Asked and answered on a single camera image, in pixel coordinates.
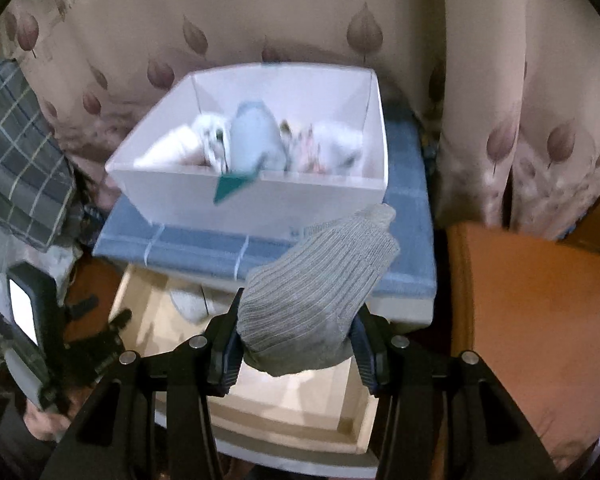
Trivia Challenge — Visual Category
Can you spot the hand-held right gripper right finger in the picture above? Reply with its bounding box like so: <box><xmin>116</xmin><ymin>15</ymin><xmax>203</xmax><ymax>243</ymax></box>
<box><xmin>350</xmin><ymin>305</ymin><xmax>561</xmax><ymax>480</ymax></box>

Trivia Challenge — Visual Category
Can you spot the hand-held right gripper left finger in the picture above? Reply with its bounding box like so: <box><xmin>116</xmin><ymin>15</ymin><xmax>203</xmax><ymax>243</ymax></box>
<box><xmin>40</xmin><ymin>287</ymin><xmax>246</xmax><ymax>480</ymax></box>

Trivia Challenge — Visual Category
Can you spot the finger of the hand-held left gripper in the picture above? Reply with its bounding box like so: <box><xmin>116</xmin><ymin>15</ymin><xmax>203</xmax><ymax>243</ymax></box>
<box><xmin>62</xmin><ymin>295</ymin><xmax>101</xmax><ymax>322</ymax></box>
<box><xmin>70</xmin><ymin>309</ymin><xmax>133</xmax><ymax>386</ymax></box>

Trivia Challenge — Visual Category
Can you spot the white ribbed sock bundle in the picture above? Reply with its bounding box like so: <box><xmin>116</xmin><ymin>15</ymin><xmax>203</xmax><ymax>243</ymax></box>
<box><xmin>169</xmin><ymin>287</ymin><xmax>211</xmax><ymax>323</ymax></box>

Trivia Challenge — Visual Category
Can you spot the grey cabinet drawer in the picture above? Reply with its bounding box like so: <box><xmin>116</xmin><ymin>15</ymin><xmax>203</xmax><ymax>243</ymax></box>
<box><xmin>107</xmin><ymin>262</ymin><xmax>381</xmax><ymax>480</ymax></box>

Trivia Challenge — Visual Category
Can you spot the grey ribbed sock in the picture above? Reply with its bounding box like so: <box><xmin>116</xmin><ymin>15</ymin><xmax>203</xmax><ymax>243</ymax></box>
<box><xmin>236</xmin><ymin>204</ymin><xmax>401</xmax><ymax>377</ymax></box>

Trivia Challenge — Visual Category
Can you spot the white cardboard box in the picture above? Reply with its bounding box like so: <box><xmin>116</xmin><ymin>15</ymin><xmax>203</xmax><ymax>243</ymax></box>
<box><xmin>104</xmin><ymin>61</ymin><xmax>390</xmax><ymax>233</ymax></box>

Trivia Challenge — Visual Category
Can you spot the white underwear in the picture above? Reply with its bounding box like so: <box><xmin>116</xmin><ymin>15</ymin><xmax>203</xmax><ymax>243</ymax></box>
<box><xmin>132</xmin><ymin>112</ymin><xmax>231</xmax><ymax>168</ymax></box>

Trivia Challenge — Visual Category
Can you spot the white sock pair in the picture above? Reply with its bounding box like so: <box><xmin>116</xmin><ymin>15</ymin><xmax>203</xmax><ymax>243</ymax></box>
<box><xmin>310</xmin><ymin>122</ymin><xmax>366</xmax><ymax>176</ymax></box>

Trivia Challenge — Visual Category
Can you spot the floral patterned underwear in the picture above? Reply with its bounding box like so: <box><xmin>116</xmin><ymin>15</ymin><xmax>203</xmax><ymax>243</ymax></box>
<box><xmin>280</xmin><ymin>120</ymin><xmax>331</xmax><ymax>173</ymax></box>

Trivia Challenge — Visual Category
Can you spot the blue sock pair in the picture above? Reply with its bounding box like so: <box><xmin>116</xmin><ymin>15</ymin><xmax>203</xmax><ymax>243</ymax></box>
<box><xmin>228</xmin><ymin>100</ymin><xmax>288</xmax><ymax>173</ymax></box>

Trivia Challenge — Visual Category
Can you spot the person's left hand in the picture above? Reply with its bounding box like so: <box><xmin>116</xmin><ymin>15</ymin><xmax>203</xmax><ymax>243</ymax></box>
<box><xmin>22</xmin><ymin>400</ymin><xmax>76</xmax><ymax>443</ymax></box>

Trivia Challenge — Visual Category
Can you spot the blue checked cloth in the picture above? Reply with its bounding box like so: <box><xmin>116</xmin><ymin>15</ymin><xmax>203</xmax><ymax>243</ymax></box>
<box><xmin>92</xmin><ymin>105</ymin><xmax>438</xmax><ymax>301</ymax></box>

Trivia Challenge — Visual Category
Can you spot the grey plaid cloth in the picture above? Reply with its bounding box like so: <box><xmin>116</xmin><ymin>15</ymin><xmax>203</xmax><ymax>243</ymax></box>
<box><xmin>0</xmin><ymin>60</ymin><xmax>78</xmax><ymax>251</ymax></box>

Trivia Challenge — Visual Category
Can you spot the beige leaf-print curtain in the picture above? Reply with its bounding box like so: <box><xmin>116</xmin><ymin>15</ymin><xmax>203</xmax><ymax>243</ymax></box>
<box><xmin>0</xmin><ymin>0</ymin><xmax>448</xmax><ymax>196</ymax></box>
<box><xmin>437</xmin><ymin>0</ymin><xmax>600</xmax><ymax>243</ymax></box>

